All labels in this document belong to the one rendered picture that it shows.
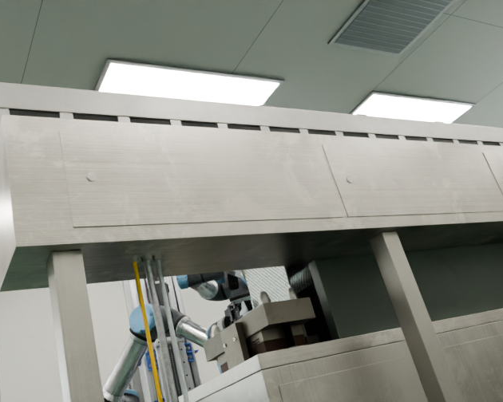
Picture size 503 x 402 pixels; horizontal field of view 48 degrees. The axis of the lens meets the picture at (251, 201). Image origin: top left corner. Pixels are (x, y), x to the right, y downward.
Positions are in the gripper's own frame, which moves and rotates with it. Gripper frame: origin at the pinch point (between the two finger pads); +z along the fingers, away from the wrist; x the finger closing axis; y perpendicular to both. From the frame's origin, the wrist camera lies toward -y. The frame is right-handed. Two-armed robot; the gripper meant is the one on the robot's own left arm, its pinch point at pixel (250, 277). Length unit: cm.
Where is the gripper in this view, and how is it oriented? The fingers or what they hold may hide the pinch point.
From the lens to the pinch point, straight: 204.3
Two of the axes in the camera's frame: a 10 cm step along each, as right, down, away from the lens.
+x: 8.5, -0.1, 5.3
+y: 1.0, -9.8, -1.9
